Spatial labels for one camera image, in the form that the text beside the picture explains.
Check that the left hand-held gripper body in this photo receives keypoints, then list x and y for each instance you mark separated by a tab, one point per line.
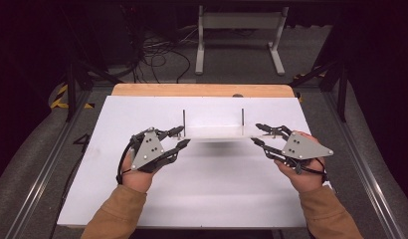
147	149

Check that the person's left hand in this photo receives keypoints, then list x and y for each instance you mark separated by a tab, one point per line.
135	181

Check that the clear plate with metal posts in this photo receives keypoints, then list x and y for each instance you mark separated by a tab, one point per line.
218	132

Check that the black metal stand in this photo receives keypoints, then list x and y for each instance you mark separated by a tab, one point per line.
71	86
341	86

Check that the white metal stand frame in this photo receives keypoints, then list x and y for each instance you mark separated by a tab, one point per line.
240	20

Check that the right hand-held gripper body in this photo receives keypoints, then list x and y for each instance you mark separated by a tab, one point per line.
303	149

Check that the aluminium floor rail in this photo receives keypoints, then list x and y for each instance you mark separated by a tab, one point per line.
42	172
361	159

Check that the large white board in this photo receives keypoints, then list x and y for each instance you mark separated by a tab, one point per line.
198	186

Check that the person's right hand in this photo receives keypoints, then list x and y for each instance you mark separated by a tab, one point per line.
305	181

